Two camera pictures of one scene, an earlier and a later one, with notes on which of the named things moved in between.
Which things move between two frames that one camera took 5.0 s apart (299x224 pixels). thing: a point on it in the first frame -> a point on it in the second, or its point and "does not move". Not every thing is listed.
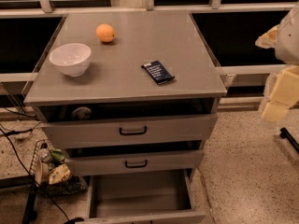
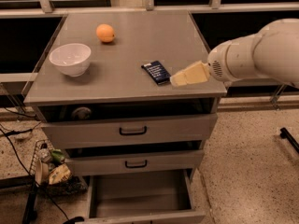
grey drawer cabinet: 135,121 does not move
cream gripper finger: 284,95 -> 228,62
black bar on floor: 285,133 does not move
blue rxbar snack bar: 158,72 does not move
